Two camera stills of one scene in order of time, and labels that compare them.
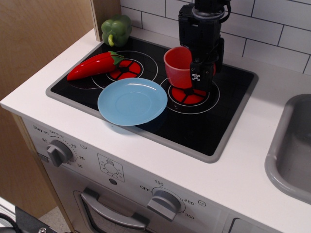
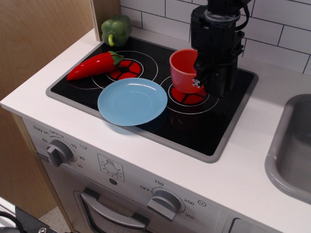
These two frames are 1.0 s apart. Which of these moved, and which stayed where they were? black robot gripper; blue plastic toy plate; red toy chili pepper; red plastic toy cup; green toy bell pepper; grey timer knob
Moved: red plastic toy cup; black robot gripper
Stayed: grey timer knob; red toy chili pepper; green toy bell pepper; blue plastic toy plate
